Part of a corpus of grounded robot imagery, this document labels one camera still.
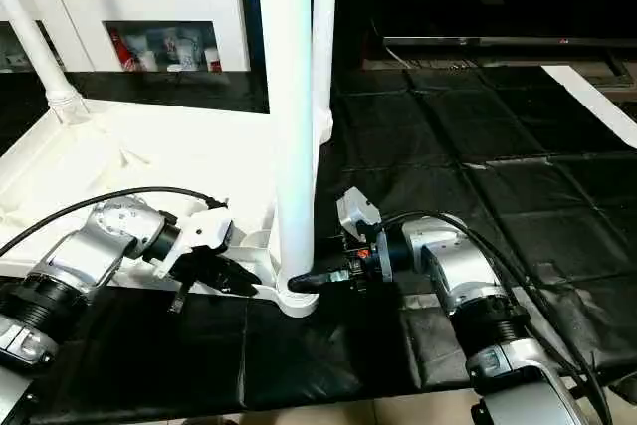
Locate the white plastic table top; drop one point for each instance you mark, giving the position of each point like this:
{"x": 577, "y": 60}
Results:
{"x": 139, "y": 156}

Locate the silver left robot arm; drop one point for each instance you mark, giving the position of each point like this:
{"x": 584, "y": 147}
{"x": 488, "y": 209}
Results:
{"x": 80, "y": 266}

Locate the black work mat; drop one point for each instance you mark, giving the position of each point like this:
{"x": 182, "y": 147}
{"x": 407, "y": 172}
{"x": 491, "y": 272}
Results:
{"x": 478, "y": 226}

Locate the red bottle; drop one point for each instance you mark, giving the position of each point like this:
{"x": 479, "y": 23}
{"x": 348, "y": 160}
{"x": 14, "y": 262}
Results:
{"x": 118, "y": 49}

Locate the white flat board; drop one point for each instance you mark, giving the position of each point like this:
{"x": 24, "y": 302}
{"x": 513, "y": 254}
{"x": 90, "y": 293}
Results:
{"x": 592, "y": 102}

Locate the white glass-door cabinet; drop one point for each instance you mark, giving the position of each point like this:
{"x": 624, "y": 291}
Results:
{"x": 139, "y": 2}

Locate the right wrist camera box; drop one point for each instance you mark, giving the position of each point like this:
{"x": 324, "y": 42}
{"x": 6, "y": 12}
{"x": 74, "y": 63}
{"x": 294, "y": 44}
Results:
{"x": 358, "y": 211}

